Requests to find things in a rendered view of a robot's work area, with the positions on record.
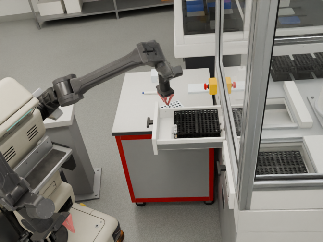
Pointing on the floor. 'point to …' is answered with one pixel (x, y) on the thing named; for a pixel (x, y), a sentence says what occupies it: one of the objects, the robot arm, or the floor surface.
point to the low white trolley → (202, 190)
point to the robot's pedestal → (57, 133)
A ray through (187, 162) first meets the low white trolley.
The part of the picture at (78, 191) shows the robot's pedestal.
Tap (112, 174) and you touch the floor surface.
